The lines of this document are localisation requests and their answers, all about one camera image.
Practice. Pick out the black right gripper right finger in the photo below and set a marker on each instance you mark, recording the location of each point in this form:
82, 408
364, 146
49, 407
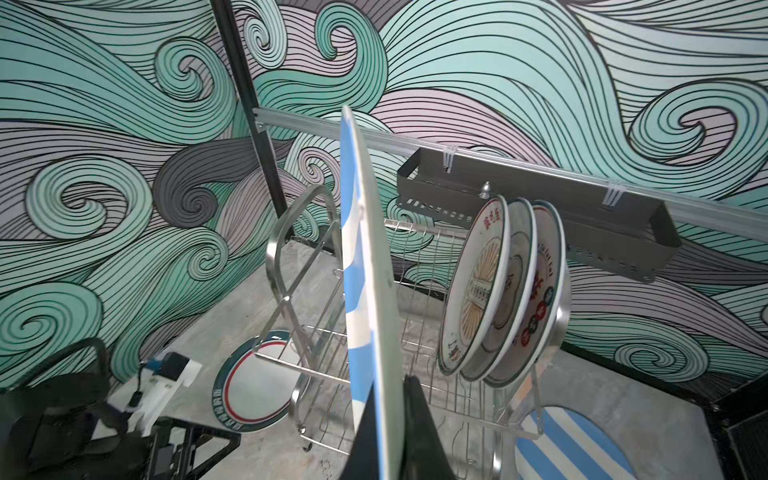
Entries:
424, 456

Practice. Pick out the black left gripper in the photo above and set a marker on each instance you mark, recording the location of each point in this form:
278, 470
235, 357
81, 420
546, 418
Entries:
64, 428

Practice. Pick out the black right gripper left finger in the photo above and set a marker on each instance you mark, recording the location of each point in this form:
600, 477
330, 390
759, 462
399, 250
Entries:
362, 462

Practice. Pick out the blue cream striped plate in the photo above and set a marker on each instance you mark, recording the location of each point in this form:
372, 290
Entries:
374, 352

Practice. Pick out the white plate teal red rim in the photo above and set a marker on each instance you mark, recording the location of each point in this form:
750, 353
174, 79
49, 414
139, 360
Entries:
249, 393

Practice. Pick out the white plate red characters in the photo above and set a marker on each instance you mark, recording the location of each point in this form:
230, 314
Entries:
538, 318

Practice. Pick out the steel two-tier dish rack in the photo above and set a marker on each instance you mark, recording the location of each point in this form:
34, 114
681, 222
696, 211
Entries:
473, 420

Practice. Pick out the blue white striped plate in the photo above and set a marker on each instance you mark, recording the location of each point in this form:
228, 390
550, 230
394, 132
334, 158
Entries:
570, 447

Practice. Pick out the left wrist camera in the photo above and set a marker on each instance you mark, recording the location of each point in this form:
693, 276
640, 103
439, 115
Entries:
157, 382

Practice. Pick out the black wall-mounted tray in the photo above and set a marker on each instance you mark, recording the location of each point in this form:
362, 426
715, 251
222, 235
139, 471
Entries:
620, 254

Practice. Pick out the aluminium wall rail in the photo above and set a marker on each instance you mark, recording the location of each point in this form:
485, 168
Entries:
456, 179

